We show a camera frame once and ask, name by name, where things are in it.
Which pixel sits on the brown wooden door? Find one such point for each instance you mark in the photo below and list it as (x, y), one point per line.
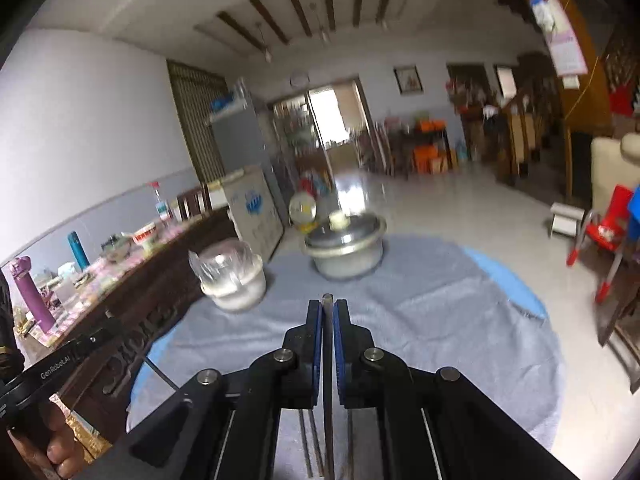
(195, 120)

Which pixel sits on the cream armchair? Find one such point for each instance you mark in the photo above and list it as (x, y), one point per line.
(610, 160)

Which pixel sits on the yellow patterned bag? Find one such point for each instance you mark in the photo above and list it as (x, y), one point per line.
(82, 427)

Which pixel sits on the shelf of bottles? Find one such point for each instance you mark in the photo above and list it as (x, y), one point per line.
(297, 127)

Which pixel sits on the dark wooden chair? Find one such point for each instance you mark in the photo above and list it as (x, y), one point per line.
(625, 320)

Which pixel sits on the metal chopstick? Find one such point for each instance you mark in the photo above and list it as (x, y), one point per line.
(161, 373)
(306, 445)
(350, 440)
(318, 445)

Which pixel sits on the framed wall picture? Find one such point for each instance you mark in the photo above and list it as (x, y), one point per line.
(408, 80)

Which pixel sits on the clear plastic bag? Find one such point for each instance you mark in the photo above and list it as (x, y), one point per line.
(220, 262)

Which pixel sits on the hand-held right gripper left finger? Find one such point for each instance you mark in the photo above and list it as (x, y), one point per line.
(316, 345)

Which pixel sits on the grey metal utensil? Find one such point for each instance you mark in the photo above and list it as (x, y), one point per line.
(327, 435)

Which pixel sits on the red-capped plastic water bottle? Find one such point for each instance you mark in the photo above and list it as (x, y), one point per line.
(161, 207)

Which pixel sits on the purple drinking bottle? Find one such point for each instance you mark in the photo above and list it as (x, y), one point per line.
(32, 295)

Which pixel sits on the grey cloth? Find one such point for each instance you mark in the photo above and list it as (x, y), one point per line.
(425, 310)

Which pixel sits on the aluminium pot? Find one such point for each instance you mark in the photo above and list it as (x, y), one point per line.
(350, 265)

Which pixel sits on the blue cloth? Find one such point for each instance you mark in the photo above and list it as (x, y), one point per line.
(505, 280)

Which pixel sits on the red plastic chair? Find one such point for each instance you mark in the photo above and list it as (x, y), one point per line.
(607, 225)

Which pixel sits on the wooden chair back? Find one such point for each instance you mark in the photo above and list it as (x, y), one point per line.
(192, 202)

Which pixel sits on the round wall clock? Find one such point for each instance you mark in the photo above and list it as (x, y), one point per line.
(300, 78)

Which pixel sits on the grey refrigerator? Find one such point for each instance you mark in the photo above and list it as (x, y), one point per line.
(240, 140)

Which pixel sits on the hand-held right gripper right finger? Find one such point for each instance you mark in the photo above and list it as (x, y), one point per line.
(338, 345)

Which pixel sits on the white chest freezer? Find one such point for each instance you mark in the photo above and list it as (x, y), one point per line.
(255, 205)

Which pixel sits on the person's left hand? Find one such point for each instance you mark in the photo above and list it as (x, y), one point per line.
(62, 455)

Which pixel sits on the pink checked tablecloth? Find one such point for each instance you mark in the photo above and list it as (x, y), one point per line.
(115, 272)

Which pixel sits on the aluminium pot lid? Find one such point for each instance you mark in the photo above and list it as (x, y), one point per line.
(350, 235)

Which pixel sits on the red and white bowl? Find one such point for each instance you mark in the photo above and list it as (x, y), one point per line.
(147, 237)

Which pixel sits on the bowl with glass lid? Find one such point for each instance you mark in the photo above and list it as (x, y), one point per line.
(117, 250)

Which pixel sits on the pink wall calendar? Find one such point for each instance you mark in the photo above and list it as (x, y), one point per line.
(562, 35)

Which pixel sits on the clear plastic cup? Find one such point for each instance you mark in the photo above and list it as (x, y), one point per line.
(69, 287)

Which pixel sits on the carved wooden sideboard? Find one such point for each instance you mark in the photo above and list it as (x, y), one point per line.
(145, 295)

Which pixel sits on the orange boxes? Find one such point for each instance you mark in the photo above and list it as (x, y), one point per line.
(431, 152)

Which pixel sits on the round white yellow fan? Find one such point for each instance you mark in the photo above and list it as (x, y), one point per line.
(302, 208)

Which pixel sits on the white ceramic bowl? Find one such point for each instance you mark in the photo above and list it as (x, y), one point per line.
(240, 295)

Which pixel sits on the small white stool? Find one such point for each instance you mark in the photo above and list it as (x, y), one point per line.
(566, 217)

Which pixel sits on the blue thermos flask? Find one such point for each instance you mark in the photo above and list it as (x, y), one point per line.
(79, 251)

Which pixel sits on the blue water jug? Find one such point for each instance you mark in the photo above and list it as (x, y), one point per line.
(461, 153)

